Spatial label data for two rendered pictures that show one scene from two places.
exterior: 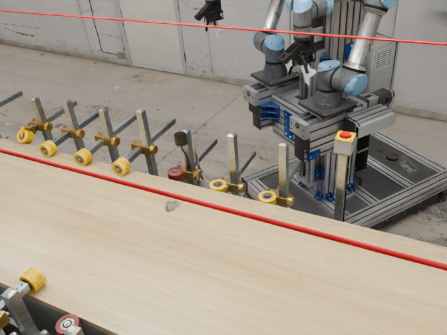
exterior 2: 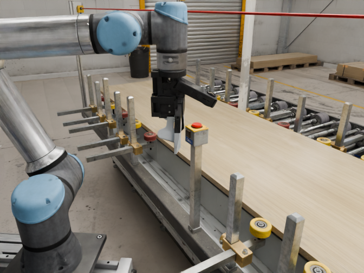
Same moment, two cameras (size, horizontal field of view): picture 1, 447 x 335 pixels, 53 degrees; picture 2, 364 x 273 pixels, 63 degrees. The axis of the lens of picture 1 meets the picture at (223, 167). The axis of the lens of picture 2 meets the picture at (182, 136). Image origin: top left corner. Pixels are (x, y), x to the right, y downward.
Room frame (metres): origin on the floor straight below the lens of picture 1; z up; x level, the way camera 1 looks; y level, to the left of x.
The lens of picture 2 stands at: (2.50, 0.01, 1.66)
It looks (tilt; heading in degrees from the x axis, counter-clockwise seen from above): 24 degrees down; 210
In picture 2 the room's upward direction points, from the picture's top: straight up
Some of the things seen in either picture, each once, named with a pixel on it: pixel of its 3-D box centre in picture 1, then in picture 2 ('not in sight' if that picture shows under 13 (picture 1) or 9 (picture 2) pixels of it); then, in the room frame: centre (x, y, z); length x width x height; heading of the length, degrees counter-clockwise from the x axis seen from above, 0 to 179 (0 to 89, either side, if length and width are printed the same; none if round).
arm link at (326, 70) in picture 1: (329, 74); (42, 207); (2.14, -0.59, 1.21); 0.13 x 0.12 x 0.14; 33
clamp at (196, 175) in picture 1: (187, 173); not in sight; (1.89, 0.19, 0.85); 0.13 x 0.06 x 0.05; 60
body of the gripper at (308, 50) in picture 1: (302, 49); (169, 93); (1.86, -0.39, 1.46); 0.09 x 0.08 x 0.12; 116
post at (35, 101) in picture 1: (46, 133); not in sight; (2.38, 1.03, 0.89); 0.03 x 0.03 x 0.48; 60
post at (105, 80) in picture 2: not in sight; (108, 108); (0.89, -1.57, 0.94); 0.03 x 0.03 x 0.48; 60
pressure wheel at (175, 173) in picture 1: (176, 179); not in sight; (1.83, 0.24, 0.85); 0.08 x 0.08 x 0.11
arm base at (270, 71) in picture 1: (275, 66); not in sight; (2.59, -0.37, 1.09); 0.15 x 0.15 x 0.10
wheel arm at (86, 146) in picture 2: not in sight; (109, 141); (1.12, -1.37, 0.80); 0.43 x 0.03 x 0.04; 150
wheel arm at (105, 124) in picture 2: not in sight; (98, 125); (0.99, -1.58, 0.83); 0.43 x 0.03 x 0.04; 150
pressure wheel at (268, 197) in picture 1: (267, 205); (259, 235); (1.57, -0.18, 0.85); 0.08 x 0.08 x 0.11
